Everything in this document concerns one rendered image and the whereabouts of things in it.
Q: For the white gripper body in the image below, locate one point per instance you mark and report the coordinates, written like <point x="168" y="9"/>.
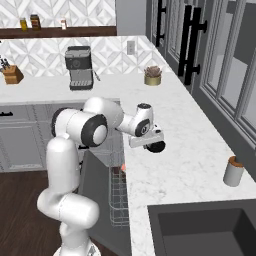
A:
<point x="143" y="140"/>

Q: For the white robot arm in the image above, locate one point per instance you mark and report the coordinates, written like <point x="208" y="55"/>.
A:
<point x="66" y="156"/>

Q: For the black bowl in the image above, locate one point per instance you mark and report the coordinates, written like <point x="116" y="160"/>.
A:
<point x="156" y="147"/>

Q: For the grey cup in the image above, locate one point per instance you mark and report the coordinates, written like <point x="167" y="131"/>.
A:
<point x="232" y="175"/>

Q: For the grey cupboard door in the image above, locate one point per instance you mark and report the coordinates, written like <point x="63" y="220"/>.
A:
<point x="20" y="146"/>

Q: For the small orange object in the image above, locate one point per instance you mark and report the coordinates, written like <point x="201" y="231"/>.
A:
<point x="124" y="167"/>

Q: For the potted plant in yellow pot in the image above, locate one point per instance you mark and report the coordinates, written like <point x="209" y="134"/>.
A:
<point x="152" y="76"/>

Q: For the grey coffee machine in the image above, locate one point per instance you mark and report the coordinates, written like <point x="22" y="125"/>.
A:
<point x="79" y="68"/>

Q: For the dark grey sink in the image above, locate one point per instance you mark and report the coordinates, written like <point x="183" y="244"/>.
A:
<point x="203" y="230"/>

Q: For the grey glass-front cupboards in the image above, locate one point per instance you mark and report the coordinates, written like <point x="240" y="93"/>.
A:
<point x="216" y="60"/>

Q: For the grey drawer front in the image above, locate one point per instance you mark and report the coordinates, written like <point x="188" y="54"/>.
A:
<point x="20" y="114"/>

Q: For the dark wooden shelf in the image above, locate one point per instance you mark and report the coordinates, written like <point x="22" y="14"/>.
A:
<point x="56" y="32"/>

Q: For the small white bottle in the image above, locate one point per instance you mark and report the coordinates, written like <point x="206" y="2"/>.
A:
<point x="63" y="24"/>

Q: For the wooden knife block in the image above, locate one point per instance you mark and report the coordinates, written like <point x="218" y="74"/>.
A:
<point x="12" y="75"/>

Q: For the brown jar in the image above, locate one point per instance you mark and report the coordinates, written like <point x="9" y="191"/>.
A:
<point x="35" y="22"/>

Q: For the yellow jar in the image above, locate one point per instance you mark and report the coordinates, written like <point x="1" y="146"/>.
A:
<point x="23" y="24"/>

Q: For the white wall outlet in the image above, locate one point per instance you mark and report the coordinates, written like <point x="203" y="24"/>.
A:
<point x="131" y="47"/>

